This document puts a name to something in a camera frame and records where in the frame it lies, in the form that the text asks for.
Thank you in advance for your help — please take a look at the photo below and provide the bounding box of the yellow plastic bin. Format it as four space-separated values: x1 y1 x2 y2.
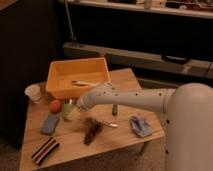
46 57 111 99

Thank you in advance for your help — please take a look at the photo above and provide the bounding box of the orange ball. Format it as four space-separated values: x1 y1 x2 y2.
49 100 62 113

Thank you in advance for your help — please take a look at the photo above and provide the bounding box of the metal spoon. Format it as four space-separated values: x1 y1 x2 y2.
103 123 118 128

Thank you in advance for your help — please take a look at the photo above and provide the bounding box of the white utensil in bin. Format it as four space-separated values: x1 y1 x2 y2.
71 80 100 86

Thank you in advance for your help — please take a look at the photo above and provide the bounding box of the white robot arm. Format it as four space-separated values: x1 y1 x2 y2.
77 83 213 171

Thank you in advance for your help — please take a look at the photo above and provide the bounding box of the white paper cup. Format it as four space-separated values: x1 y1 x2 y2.
24 84 42 103

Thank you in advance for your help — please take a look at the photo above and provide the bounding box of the blue grey cloth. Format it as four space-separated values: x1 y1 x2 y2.
130 116 153 138

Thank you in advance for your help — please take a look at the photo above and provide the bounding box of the grey metal shelf rail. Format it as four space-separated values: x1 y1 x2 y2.
63 42 213 79

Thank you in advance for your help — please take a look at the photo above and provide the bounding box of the striped black red eraser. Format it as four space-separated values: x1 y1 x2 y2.
31 137 59 165

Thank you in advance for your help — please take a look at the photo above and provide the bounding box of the green pepper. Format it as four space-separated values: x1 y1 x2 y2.
112 104 118 116

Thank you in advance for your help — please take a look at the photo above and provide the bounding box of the green plastic cup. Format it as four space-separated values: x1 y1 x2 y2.
62 103 77 121

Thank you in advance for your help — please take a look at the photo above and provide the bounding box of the blue sponge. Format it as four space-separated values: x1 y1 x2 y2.
41 114 60 135

